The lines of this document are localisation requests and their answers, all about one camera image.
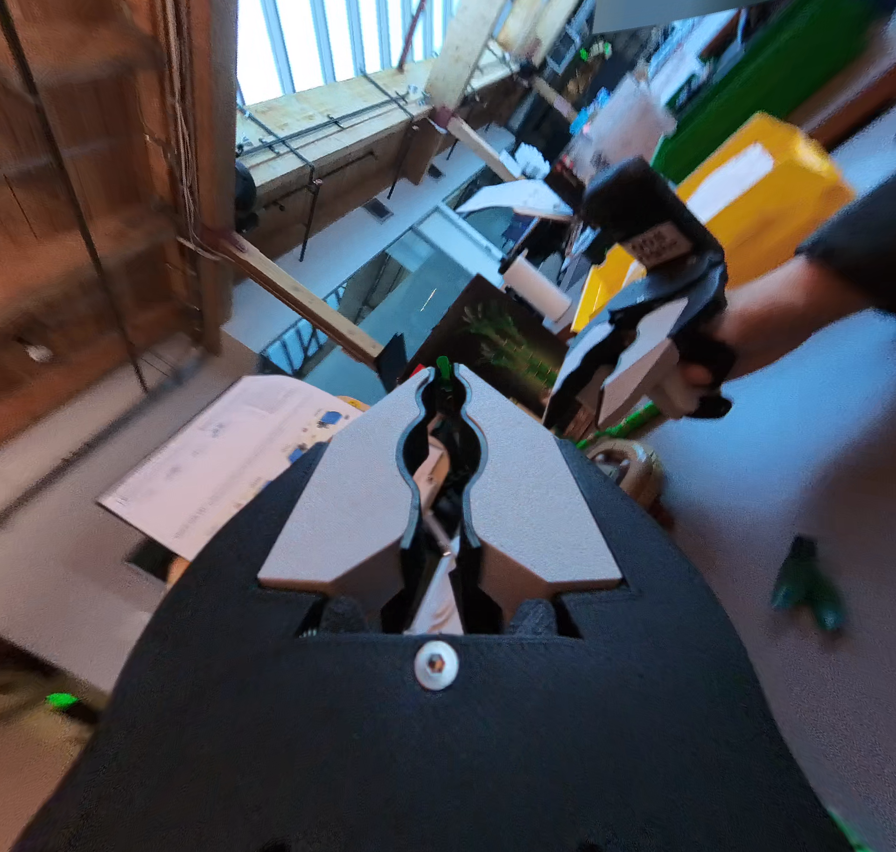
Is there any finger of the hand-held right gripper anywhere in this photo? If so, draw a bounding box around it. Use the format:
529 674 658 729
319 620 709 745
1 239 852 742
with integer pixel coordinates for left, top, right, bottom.
597 299 692 429
542 321 636 434

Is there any green twig with oval leaves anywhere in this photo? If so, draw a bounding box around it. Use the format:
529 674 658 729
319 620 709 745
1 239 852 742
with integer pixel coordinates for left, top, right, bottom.
770 535 846 633

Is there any black toy set box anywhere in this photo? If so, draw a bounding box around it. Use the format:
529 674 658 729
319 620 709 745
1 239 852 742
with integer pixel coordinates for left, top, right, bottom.
402 274 571 422

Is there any person's right forearm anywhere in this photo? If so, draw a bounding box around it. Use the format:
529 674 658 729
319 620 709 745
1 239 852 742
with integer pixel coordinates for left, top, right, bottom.
763 176 896 370

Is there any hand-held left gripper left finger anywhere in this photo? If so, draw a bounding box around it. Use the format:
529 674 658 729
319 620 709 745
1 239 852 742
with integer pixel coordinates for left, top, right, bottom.
257 367 431 634

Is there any tan brick-built pot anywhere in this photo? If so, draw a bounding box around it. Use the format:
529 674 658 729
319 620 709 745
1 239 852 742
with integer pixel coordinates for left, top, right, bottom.
587 439 666 511

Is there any green brick bamboo stalk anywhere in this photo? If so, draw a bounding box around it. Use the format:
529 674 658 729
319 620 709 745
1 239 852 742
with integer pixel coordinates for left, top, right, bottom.
574 404 663 448

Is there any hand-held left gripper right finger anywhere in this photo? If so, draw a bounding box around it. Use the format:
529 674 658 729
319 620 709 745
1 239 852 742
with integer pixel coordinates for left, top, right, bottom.
454 364 625 634

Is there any person's right hand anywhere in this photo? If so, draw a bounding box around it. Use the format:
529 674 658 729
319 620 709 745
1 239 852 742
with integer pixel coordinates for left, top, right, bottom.
682 285 786 392

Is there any printed instruction sheet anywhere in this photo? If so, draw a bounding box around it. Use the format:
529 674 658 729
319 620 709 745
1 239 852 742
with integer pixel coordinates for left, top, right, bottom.
98 374 366 562

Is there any green plastic bin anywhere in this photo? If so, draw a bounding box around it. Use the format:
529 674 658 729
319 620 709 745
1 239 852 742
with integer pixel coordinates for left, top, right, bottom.
651 0 876 181

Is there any grey desk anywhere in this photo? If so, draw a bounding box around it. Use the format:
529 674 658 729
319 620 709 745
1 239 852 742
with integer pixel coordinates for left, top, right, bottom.
0 145 896 852

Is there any yellow plastic bin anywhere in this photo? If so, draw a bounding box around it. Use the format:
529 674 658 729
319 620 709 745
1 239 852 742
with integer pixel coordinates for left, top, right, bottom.
570 113 858 335

